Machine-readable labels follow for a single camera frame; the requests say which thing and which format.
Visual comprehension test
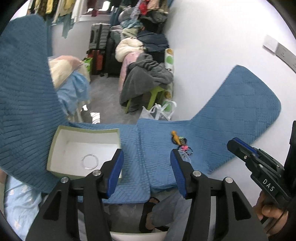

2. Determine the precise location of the orange peg figure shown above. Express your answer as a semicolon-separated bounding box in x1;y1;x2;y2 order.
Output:
171;131;181;146

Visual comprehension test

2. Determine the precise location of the person's right hand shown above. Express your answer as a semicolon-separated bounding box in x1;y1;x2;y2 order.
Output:
253;191;288;225

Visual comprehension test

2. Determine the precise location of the green cardboard box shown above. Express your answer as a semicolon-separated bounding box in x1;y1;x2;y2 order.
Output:
47;126;121;179

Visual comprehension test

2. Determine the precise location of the blue quilted blanket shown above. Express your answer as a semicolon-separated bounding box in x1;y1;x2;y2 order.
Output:
1;15;281;204

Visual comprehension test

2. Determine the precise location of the black sandal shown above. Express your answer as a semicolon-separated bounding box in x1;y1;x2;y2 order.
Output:
139;195;178;233

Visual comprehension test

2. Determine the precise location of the white tote bag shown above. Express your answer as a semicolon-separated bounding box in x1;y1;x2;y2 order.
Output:
139;101;177;121

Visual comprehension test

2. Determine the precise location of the green dotted rolled mat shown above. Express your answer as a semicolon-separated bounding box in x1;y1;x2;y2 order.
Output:
162;48;175;104

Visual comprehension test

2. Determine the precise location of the light blue bedding pile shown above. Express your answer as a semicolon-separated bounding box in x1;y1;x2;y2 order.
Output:
57;71;90;116

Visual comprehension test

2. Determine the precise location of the green plastic stool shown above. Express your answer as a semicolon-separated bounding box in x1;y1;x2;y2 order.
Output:
125;86;164;114

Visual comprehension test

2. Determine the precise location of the grey blanket on stool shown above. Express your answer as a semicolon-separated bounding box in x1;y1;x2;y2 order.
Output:
118;53;170;113

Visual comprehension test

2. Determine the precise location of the red suitcase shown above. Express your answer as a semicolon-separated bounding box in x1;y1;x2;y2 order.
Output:
88;50;103;75

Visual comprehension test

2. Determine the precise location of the green patterned shopping bag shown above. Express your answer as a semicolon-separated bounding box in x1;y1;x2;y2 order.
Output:
83;57;93;75

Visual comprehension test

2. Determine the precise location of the cream duvet bundle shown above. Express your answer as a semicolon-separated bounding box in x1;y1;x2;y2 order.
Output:
115;37;144;62

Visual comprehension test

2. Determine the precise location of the grey striped suitcase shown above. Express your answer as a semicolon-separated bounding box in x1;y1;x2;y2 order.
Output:
89;23;110;50

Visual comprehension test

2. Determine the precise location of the hanging clothes rack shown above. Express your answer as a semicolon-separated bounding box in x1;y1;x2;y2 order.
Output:
26;0;112;39

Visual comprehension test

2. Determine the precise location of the silver bead chain necklace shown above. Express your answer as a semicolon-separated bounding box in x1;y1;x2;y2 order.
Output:
179;152;192;163

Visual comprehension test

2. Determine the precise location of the silver ring bracelet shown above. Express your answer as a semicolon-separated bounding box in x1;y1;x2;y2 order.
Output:
81;154;99;171

